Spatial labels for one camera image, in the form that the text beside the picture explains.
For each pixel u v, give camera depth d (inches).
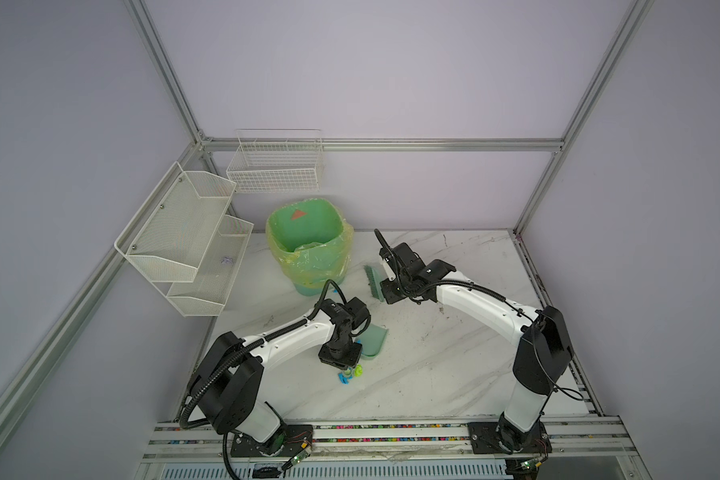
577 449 28.8
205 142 36.1
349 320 24.7
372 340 35.9
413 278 24.8
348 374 31.5
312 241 32.2
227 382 16.8
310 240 31.8
